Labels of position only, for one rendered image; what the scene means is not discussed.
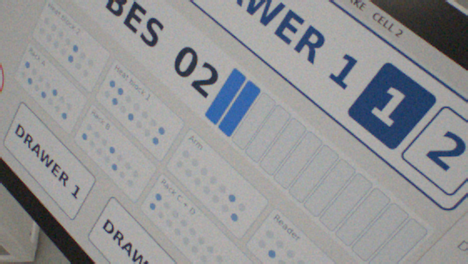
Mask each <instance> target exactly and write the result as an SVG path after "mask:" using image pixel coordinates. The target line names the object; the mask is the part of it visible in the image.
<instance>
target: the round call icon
mask: <svg viewBox="0 0 468 264"><path fill-rule="evenodd" d="M11 72H12V70H11V69H10V68H9V67H8V66H7V65H6V64H5V63H4V62H3V61H2V60H1V59H0V97H1V94H2V92H3V89H4V87H5V85H6V83H7V81H8V78H9V76H10V73H11Z"/></svg>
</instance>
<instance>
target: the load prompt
mask: <svg viewBox="0 0 468 264"><path fill-rule="evenodd" d="M187 1H189V2H190V3H191V4H192V5H194V6H195V7H196V8H197V9H199V10H200V11H201V12H202V13H204V14H205V15H206V16H207V17H208V18H209V19H210V20H211V21H213V22H214V23H215V24H216V25H218V27H219V28H220V29H222V30H223V31H224V32H225V33H227V34H228V35H229V36H230V37H231V38H233V39H234V40H235V41H236V42H238V43H239V44H240V45H241V46H242V47H243V48H244V49H246V50H247V51H249V52H250V53H252V54H253V55H254V56H255V57H257V58H258V59H259V60H260V61H262V62H263V63H264V64H266V66H268V67H269V68H270V69H271V70H272V71H273V72H274V73H275V74H276V75H277V76H278V77H280V78H281V79H282V80H283V81H285V82H286V83H287V84H288V85H290V86H291V87H292V88H293V89H295V90H296V91H297V92H298V93H300V94H301V95H302V96H303V97H304V98H305V99H306V100H307V101H309V102H310V103H311V104H312V105H314V106H315V107H316V108H317V109H320V110H321V111H322V112H324V113H325V114H326V115H327V116H328V117H329V118H330V119H331V120H332V121H333V122H334V123H335V124H337V125H338V126H339V127H340V128H342V129H343V130H344V131H345V132H347V133H348V134H349V135H350V136H352V137H353V138H354V139H355V140H357V141H358V142H359V143H360V144H361V145H362V146H363V147H364V148H365V149H367V150H368V151H369V152H371V153H372V154H373V155H374V156H376V157H377V158H378V159H379V160H381V161H382V162H383V163H384V164H385V165H387V166H388V167H389V168H390V169H391V170H392V171H393V172H395V173H396V174H397V175H398V176H400V177H401V178H402V179H403V180H406V181H407V182H408V183H409V184H411V185H412V186H413V187H414V188H415V189H416V190H417V191H418V192H420V193H421V194H422V195H424V196H425V197H426V198H427V199H428V200H430V201H431V202H432V203H433V204H435V205H436V206H437V207H438V208H440V209H441V210H442V211H443V212H444V213H445V214H446V215H448V216H450V215H451V214H452V213H453V212H454V211H455V210H456V209H457V208H458V207H459V206H460V205H461V204H462V203H463V202H464V201H465V200H466V199H468V98H467V97H466V96H464V95H463V94H462V93H459V92H458V91H457V90H455V89H454V88H452V87H451V86H449V85H448V84H447V83H446V82H445V81H443V80H442V79H440V78H439V77H438V76H436V75H435V74H433V73H432V72H430V71H429V70H428V69H427V68H426V67H424V66H423V65H422V64H420V63H419V62H417V61H416V60H415V59H413V58H411V57H410V56H409V55H408V54H407V53H405V52H404V51H403V50H401V49H400V48H398V47H397V46H396V45H394V44H393V43H391V42H390V41H389V40H388V39H387V38H385V37H384V36H382V35H381V34H380V33H378V32H376V31H375V30H374V29H372V28H371V27H369V26H368V25H366V24H365V23H363V22H362V21H361V20H359V19H358V18H356V17H355V16H354V15H353V14H352V13H350V12H349V11H347V9H346V8H344V7H343V6H341V5H340V4H338V3H337V2H335V1H334V0H187Z"/></svg>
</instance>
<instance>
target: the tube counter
mask: <svg viewBox="0 0 468 264"><path fill-rule="evenodd" d="M160 81H161V82H162V83H163V84H165V86H166V87H167V88H168V89H169V90H170V91H171V92H172V93H174V94H175V95H176V96H177V97H178V98H179V99H180V100H181V101H183V102H184V103H185V104H186V105H187V106H188V107H189V108H190V109H191V110H194V111H195V112H196V113H197V114H198V115H199V116H200V117H201V118H202V119H204V120H205V121H206V122H207V123H208V124H209V125H210V126H211V127H212V128H213V129H214V130H215V131H216V132H217V133H218V134H219V135H220V136H221V137H222V138H223V139H224V140H225V141H226V142H227V143H228V144H229V145H231V146H232V147H233V148H234V149H235V150H236V151H237V152H238V153H239V154H240V155H242V156H243V157H244V158H245V159H246V160H247V161H248V162H249V163H250V164H252V165H253V166H255V167H256V168H257V169H258V170H259V171H261V172H262V173H263V174H264V175H265V176H266V177H267V178H268V179H269V180H270V181H271V182H272V183H273V184H274V185H275V186H276V187H277V188H278V189H279V190H280V191H281V192H282V193H283V194H284V195H285V196H286V197H287V198H288V199H290V200H291V201H292V202H293V203H294V204H295V205H296V206H297V207H299V208H300V209H301V210H302V211H303V212H304V213H305V214H306V215H307V216H309V217H310V218H311V219H312V220H313V221H314V222H315V223H316V224H317V225H318V226H320V227H321V228H322V229H323V230H324V231H325V232H326V233H327V234H329V235H330V236H331V237H332V238H333V239H334V240H335V241H336V242H337V243H338V244H339V245H340V246H341V247H342V248H343V249H344V250H345V251H346V252H348V253H349V254H350V255H351V256H352V257H353V258H354V259H355V260H356V261H358V262H359V263H360V264H402V263H403V262H404V261H405V260H406V259H407V258H408V257H409V256H410V255H411V254H412V253H413V252H414V251H415V250H416V249H417V248H418V247H419V246H420V245H421V244H422V243H423V242H424V241H425V240H426V239H427V238H428V237H429V236H430V235H431V234H432V233H433V232H434V231H435V229H434V228H433V227H432V226H431V225H429V224H428V223H427V222H426V221H425V220H423V219H422V218H421V217H420V216H418V215H417V214H416V213H415V212H414V211H412V210H411V209H410V208H409V207H408V206H407V205H406V204H405V203H404V202H403V201H401V200H400V199H399V198H398V197H396V196H395V195H394V194H393V193H391V192H390V191H389V190H388V189H387V188H385V187H384V186H383V185H382V184H380V183H379V182H378V181H377V180H376V179H375V178H374V177H373V176H372V175H370V174H368V173H367V172H366V171H365V170H363V169H362V168H361V167H360V166H358V165H357V164H356V163H355V162H353V161H352V160H351V159H350V158H349V157H348V156H346V154H345V153H343V152H342V151H341V150H340V149H339V148H337V147H336V146H335V145H334V144H332V143H331V142H330V141H329V140H328V139H327V138H326V137H325V136H324V135H322V134H321V133H320V132H319V131H318V130H317V129H315V128H314V127H313V126H312V125H310V124H309V123H308V122H307V121H306V120H305V119H304V118H303V117H302V116H300V115H299V114H298V113H297V112H295V111H294V110H292V109H291V108H289V107H288V106H287V105H286V104H284V103H283V102H282V101H281V100H280V99H279V98H278V97H277V96H276V95H275V94H273V93H272V92H271V90H269V89H268V88H267V87H266V86H265V85H263V84H262V83H261V82H260V81H258V80H257V79H256V78H255V77H254V76H252V75H251V74H250V73H249V72H247V71H246V70H245V69H244V68H243V67H242V66H241V65H240V64H239V63H237V62H236V61H235V60H234V59H233V58H231V57H230V56H229V55H228V54H227V53H225V52H224V51H222V50H220V49H219V47H218V46H217V45H215V44H214V43H213V42H212V41H211V40H210V39H209V38H208V37H207V36H205V35H204V34H203V33H202V32H200V31H199V30H198V29H197V28H196V27H194V26H193V25H192V24H190V26H189V28H188V29H187V30H186V33H185V34H184V36H183V38H182V40H181V41H180V43H179V45H178V47H176V49H175V52H174V53H173V54H172V56H171V58H170V60H169V62H168V64H167V65H166V66H165V69H164V70H163V74H162V75H161V77H160Z"/></svg>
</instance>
